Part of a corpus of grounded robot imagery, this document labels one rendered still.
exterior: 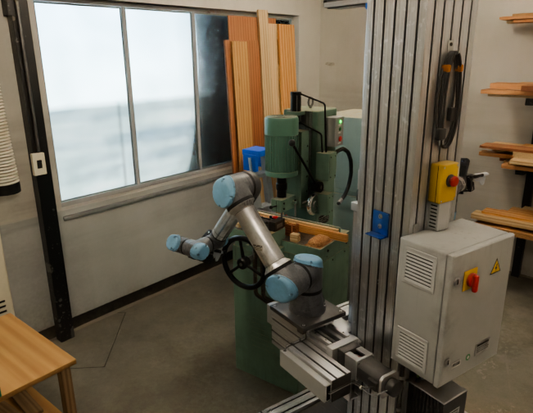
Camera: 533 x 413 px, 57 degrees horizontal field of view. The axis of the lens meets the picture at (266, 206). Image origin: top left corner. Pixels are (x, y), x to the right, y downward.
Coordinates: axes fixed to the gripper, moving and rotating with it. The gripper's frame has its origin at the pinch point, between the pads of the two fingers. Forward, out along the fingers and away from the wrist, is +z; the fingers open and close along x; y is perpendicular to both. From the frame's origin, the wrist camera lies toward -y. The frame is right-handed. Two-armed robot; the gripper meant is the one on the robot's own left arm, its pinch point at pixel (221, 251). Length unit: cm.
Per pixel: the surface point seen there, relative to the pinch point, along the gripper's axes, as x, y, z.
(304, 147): 13, -66, 24
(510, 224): 89, -81, 204
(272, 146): 7, -59, 5
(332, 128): 21, -81, 33
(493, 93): 62, -164, 161
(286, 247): 22.7, -11.6, 21.8
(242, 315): -6, 33, 44
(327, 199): 26, -43, 41
